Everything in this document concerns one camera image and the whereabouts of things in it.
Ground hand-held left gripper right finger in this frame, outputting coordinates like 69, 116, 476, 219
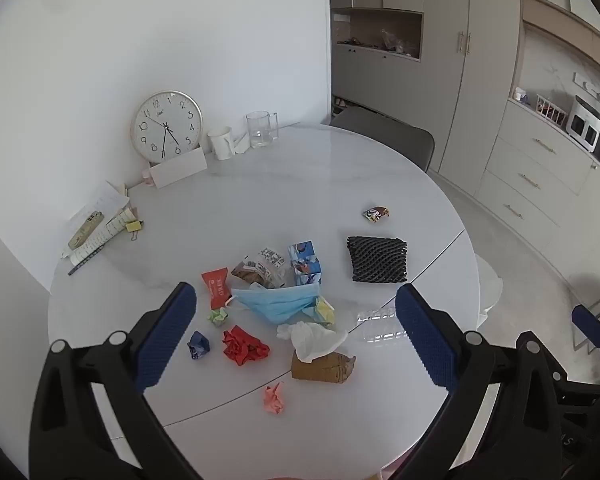
395, 283, 575, 480

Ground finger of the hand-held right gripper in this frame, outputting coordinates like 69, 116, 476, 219
571, 304, 600, 386

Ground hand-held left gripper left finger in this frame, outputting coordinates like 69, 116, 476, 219
28, 281, 203, 480

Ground red paper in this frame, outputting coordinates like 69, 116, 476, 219
222, 325, 271, 367

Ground yellow and blue paper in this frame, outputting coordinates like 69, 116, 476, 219
300, 296, 337, 327

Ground blue crumpled paper ball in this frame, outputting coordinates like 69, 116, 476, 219
187, 330, 211, 361

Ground crushed clear plastic bottle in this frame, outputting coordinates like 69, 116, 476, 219
356, 307, 405, 343

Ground red flat packet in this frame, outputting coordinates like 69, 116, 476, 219
201, 269, 232, 310

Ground black foam net sleeve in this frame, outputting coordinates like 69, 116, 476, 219
346, 236, 409, 283

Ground blue face mask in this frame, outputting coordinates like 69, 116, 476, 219
225, 282, 321, 325

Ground white crumpled tissue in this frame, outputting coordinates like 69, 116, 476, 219
277, 321, 349, 363

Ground printed snack bag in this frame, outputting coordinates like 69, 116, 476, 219
231, 247, 287, 290

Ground printed paper booklet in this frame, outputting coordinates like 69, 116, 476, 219
62, 208, 138, 266

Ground pink crumpled paper ball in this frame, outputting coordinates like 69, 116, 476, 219
263, 381, 287, 416

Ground blue printed carton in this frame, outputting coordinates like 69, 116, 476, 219
287, 241, 323, 287

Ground white paper sheets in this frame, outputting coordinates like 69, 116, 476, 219
69, 181, 131, 221

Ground grey drawer cabinet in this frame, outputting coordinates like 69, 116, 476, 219
477, 97, 600, 241

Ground white card box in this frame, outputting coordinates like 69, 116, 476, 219
150, 147, 208, 190

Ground white ceramic mug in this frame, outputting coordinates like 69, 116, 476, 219
207, 126, 235, 161

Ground white countertop appliance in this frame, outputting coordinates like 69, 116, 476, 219
566, 95, 600, 153

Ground grey dining chair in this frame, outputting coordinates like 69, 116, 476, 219
329, 106, 435, 173

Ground countertop dish rack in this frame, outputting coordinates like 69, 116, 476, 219
534, 94, 570, 131

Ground clear glass mug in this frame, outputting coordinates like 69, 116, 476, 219
245, 111, 279, 149

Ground tall grey cabinet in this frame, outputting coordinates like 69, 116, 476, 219
330, 0, 523, 196

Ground round white wall clock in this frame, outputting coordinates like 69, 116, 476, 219
131, 90, 204, 165

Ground white wall hook rail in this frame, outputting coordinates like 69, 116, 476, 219
574, 72, 600, 116

